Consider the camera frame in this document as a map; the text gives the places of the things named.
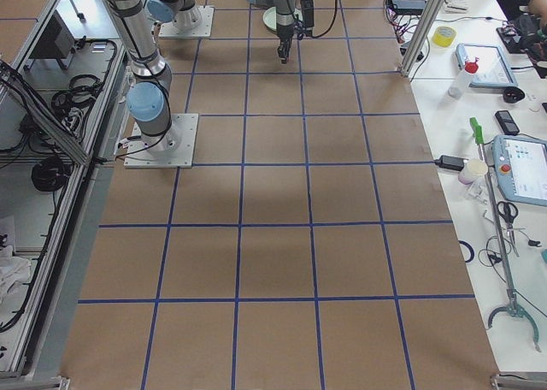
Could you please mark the white paper cup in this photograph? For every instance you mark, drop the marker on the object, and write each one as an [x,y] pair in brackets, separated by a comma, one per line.
[473,169]

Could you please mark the clear bottle red cap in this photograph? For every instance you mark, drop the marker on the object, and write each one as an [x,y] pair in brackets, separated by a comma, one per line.
[463,80]

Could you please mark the long reach grabber tool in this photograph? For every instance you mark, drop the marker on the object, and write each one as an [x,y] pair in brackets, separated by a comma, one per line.
[512,308]

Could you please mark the light green plate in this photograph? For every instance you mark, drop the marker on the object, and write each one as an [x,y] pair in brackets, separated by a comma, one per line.
[269,19]

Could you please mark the yellow tape roll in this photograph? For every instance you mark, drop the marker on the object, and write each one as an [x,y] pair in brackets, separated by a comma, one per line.
[443,36]

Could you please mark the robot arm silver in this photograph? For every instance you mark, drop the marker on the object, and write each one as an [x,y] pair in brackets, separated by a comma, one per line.
[285,21]
[148,99]

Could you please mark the black power adapter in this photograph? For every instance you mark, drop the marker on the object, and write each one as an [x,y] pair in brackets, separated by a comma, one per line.
[450,163]

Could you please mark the black phone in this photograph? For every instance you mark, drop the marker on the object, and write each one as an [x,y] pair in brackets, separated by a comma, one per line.
[507,123]

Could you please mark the teach pendant tablet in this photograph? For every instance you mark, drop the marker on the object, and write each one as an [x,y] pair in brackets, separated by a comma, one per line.
[494,70]
[520,167]

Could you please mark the black handled scissors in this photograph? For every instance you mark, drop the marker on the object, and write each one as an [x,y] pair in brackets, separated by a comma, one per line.
[509,211]

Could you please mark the far teach pendant tablet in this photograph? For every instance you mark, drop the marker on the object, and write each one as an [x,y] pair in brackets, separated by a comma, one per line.
[494,70]

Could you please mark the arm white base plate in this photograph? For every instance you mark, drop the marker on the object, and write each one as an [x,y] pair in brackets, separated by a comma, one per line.
[192,23]
[175,150]

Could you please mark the near teach pendant tablet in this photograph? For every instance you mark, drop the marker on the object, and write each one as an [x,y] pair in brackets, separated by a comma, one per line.
[520,167]

